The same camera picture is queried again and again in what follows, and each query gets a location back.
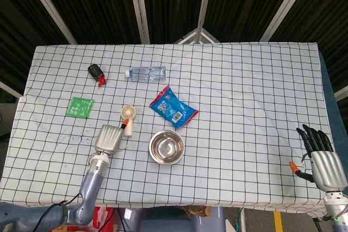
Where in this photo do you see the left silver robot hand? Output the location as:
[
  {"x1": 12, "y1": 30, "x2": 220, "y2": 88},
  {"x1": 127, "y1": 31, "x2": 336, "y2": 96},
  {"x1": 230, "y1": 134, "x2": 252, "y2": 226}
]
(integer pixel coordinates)
[{"x1": 94, "y1": 118, "x2": 131, "y2": 158}]

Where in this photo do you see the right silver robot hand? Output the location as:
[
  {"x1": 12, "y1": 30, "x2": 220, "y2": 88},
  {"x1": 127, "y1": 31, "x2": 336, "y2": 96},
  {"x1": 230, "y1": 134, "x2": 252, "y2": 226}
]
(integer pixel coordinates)
[{"x1": 289, "y1": 124, "x2": 348, "y2": 192}]

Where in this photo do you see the small handheld fan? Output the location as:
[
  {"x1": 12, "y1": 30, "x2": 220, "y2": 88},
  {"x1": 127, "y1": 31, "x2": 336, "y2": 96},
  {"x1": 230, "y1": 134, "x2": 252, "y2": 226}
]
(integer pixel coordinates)
[{"x1": 120, "y1": 105, "x2": 136, "y2": 137}]

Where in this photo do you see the green flat packet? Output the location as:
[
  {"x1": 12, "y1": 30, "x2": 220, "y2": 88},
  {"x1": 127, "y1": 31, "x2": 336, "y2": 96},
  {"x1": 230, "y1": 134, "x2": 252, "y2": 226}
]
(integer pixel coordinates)
[{"x1": 65, "y1": 97, "x2": 95, "y2": 118}]

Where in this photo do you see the stainless steel bowl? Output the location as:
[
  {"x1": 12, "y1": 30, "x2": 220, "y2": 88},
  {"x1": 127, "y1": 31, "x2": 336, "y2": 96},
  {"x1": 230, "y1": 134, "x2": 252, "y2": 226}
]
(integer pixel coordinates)
[{"x1": 148, "y1": 130, "x2": 185, "y2": 165}]

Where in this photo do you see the blue snack bag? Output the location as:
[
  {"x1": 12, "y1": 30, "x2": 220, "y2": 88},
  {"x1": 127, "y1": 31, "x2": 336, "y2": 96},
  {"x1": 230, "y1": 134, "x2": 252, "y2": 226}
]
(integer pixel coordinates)
[{"x1": 148, "y1": 85, "x2": 199, "y2": 131}]

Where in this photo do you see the black bottle with red cap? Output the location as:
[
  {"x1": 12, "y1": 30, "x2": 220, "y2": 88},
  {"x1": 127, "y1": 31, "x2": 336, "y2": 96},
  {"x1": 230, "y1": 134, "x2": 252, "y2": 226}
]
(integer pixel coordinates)
[{"x1": 87, "y1": 64, "x2": 107, "y2": 87}]

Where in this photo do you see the red plastic bag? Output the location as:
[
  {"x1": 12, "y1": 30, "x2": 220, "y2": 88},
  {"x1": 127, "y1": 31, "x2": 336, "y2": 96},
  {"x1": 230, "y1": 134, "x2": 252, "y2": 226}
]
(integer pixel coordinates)
[{"x1": 92, "y1": 206, "x2": 116, "y2": 229}]

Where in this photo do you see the clear plastic water bottle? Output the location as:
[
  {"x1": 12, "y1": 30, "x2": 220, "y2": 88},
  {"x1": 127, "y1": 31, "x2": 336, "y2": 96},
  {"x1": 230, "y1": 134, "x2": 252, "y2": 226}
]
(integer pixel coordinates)
[{"x1": 125, "y1": 66, "x2": 167, "y2": 82}]

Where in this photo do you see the white checkered tablecloth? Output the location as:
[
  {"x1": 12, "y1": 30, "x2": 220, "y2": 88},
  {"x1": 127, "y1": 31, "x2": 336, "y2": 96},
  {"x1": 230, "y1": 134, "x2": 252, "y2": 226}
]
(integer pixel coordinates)
[{"x1": 0, "y1": 42, "x2": 348, "y2": 212}]

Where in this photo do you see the brown paper bag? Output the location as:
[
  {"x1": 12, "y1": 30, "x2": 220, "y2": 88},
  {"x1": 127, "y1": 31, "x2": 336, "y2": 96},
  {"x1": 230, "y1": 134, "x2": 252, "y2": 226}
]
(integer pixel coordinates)
[{"x1": 181, "y1": 205, "x2": 212, "y2": 218}]

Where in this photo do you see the white triangular partition foot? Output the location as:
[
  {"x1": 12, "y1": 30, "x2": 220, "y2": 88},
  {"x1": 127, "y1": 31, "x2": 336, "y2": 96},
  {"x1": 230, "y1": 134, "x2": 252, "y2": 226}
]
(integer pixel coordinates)
[{"x1": 173, "y1": 27, "x2": 221, "y2": 45}]

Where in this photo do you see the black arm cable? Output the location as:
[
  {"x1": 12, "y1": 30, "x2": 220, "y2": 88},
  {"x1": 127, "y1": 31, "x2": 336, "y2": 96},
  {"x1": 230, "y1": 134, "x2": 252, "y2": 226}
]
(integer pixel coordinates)
[{"x1": 32, "y1": 193, "x2": 82, "y2": 232}]

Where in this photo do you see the white partition post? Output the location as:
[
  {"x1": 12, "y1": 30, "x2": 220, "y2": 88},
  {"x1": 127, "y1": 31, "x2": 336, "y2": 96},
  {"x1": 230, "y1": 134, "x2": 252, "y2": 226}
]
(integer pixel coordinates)
[
  {"x1": 196, "y1": 0, "x2": 215, "y2": 30},
  {"x1": 333, "y1": 86, "x2": 348, "y2": 101},
  {"x1": 259, "y1": 0, "x2": 319, "y2": 43},
  {"x1": 127, "y1": 0, "x2": 151, "y2": 44},
  {"x1": 0, "y1": 80, "x2": 24, "y2": 99},
  {"x1": 20, "y1": 0, "x2": 78, "y2": 45}
]

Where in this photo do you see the grey-blue robot pedestal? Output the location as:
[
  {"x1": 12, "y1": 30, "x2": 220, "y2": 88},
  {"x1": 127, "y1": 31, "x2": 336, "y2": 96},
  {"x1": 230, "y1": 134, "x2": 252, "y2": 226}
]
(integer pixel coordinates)
[{"x1": 119, "y1": 206, "x2": 226, "y2": 232}]

